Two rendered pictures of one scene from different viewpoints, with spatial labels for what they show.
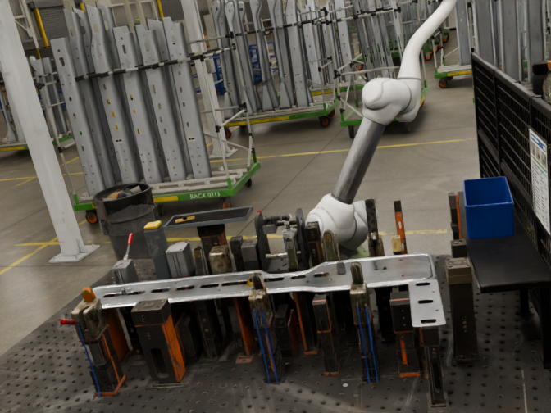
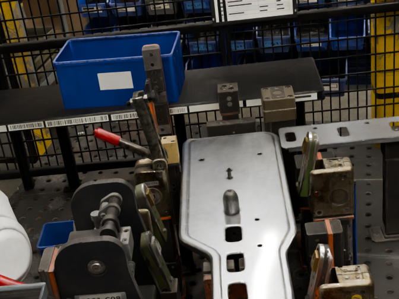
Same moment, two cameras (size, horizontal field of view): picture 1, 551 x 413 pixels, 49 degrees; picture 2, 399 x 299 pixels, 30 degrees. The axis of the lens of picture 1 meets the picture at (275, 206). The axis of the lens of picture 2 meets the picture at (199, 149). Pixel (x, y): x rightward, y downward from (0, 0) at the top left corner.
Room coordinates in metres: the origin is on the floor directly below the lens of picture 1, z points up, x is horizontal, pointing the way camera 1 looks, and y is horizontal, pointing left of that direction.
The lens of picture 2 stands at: (2.24, 1.01, 1.82)
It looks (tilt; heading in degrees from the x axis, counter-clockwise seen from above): 29 degrees down; 261
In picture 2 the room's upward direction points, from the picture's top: 8 degrees counter-clockwise
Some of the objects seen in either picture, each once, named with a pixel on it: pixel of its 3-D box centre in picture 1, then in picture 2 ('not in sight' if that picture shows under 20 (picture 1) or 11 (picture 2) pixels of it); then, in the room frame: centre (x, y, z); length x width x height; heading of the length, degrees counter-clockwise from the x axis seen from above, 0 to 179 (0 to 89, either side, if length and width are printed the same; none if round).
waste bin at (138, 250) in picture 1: (132, 229); not in sight; (4.94, 1.25, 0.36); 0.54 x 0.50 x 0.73; 156
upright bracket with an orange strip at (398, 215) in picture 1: (404, 260); (162, 180); (2.11, -0.45, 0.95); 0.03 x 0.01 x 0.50; 77
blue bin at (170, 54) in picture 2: (487, 206); (122, 69); (2.13, -0.80, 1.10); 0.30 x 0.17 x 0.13; 162
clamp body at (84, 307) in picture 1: (98, 347); not in sight; (2.02, 0.75, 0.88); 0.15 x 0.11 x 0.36; 167
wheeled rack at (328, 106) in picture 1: (271, 74); not in sight; (9.98, -0.35, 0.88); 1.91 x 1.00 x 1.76; 69
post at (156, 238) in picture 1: (165, 273); not in sight; (2.51, 0.54, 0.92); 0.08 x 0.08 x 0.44; 77
